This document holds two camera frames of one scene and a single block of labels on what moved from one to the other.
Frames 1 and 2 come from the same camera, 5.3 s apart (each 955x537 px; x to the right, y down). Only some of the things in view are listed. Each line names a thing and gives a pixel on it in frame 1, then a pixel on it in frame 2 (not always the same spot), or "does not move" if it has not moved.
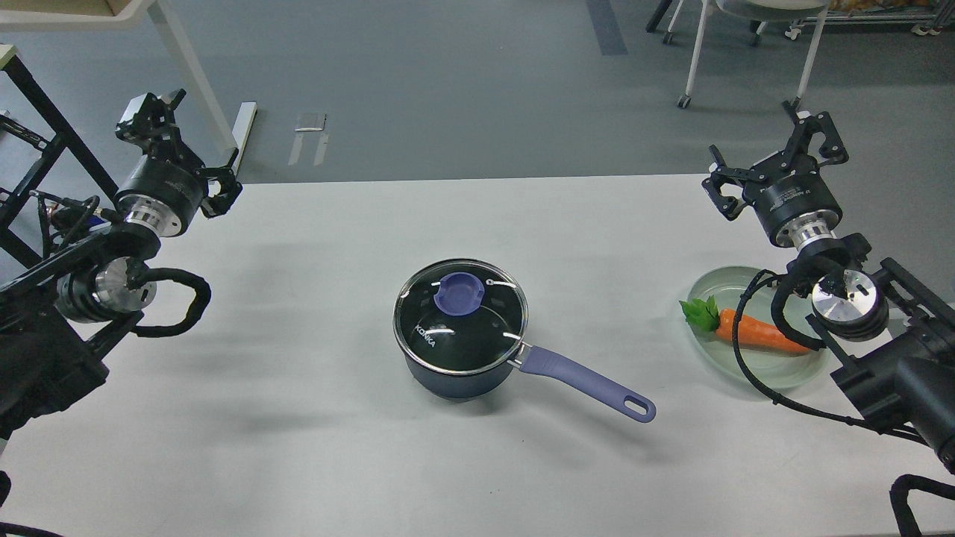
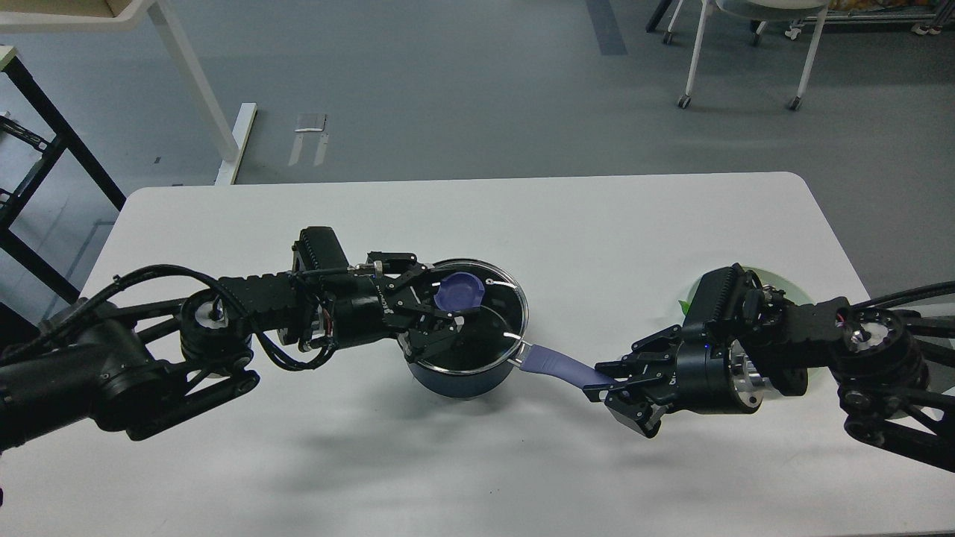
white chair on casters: [775, 10] does not move
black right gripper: [790, 195] to [714, 375]
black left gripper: [166, 192] to [357, 308]
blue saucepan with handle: [530, 359] does not move
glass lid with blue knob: [462, 317] does not move
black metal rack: [16, 206] does not move
